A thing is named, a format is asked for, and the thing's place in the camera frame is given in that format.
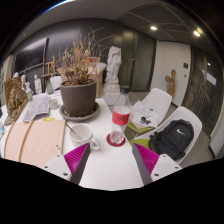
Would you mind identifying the wooden easel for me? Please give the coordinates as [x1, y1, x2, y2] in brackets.
[41, 54, 58, 89]

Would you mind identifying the wooden figure statue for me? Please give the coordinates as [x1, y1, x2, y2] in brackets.
[164, 68, 177, 98]

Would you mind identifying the white mug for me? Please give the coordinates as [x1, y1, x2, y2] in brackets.
[68, 123, 100, 151]

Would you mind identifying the dark wall blackboard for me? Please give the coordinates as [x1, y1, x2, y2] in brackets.
[13, 37, 49, 75]

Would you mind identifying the green folder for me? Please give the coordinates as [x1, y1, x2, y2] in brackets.
[127, 121, 151, 134]

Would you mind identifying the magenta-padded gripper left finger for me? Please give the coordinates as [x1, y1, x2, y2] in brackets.
[42, 142, 92, 185]

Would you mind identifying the white chair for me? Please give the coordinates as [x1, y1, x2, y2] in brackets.
[49, 75, 63, 92]
[129, 105, 203, 165]
[128, 87, 173, 134]

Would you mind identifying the small white cup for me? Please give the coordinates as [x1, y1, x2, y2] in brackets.
[48, 98, 60, 111]

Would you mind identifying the small white plaster figure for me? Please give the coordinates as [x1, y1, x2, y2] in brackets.
[33, 73, 43, 95]

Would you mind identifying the black backpack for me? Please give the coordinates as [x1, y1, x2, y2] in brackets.
[148, 118, 195, 161]

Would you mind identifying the cardboard box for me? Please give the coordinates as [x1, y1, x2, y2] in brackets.
[89, 62, 107, 99]

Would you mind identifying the tall white plaster statue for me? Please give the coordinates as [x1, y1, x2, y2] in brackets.
[101, 45, 123, 106]

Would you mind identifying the grey folded paper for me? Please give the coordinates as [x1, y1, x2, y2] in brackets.
[21, 94, 51, 123]

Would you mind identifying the thin brush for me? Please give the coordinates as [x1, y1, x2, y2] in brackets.
[64, 122, 84, 140]

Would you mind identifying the flat round red coaster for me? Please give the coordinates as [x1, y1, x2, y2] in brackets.
[105, 133, 127, 148]

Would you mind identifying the light wooden board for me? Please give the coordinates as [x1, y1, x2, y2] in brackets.
[3, 119, 67, 169]

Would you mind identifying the clear red-labelled drink bottle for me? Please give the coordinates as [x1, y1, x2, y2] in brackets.
[109, 85, 132, 145]

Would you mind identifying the white plaster bust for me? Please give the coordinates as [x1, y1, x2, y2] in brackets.
[20, 73, 28, 91]

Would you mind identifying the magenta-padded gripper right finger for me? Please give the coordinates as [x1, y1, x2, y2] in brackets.
[132, 142, 183, 186]

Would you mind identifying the dried plant in grey pot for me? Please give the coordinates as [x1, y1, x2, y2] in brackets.
[55, 26, 106, 118]

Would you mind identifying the white papers stack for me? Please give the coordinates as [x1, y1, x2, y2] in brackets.
[129, 100, 159, 130]

